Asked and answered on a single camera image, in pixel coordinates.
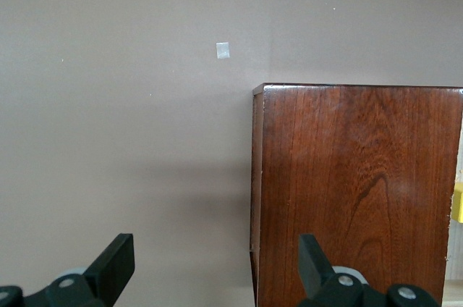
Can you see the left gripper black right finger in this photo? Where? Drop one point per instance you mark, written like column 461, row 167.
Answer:
column 314, row 271

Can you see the yellow cube block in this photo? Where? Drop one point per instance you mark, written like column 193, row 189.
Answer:
column 458, row 202

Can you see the small clear tape patch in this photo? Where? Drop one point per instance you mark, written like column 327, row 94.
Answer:
column 223, row 50

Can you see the dark brown wooden cabinet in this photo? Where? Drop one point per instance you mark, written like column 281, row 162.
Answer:
column 343, row 194

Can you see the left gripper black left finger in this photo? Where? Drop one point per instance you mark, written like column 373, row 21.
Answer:
column 112, row 267

